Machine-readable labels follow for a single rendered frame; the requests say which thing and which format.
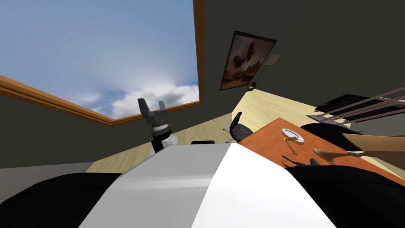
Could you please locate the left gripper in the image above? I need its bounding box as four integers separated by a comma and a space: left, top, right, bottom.
137, 98, 170, 128

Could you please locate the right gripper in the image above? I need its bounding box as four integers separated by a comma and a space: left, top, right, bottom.
281, 155, 321, 169

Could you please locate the white plate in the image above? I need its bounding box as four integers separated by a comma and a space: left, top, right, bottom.
281, 128, 305, 144

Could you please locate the brown wooden ladle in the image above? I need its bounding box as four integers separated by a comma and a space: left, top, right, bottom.
312, 147, 363, 163

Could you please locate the orange wooden table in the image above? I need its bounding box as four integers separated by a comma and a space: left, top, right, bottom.
238, 117, 405, 187

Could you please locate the black office chair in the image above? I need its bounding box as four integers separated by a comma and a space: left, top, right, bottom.
223, 111, 254, 144

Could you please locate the wooden framed window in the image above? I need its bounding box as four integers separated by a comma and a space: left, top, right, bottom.
0, 0, 205, 128

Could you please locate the tan wooden board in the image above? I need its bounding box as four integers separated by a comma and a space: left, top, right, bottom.
343, 133, 405, 171

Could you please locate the brown slatted rack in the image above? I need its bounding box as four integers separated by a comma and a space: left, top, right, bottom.
316, 86, 405, 125

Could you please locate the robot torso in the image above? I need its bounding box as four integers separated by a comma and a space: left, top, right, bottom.
78, 140, 337, 228

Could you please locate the black framed brown picture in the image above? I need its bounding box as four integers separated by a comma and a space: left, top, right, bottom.
219, 30, 278, 91

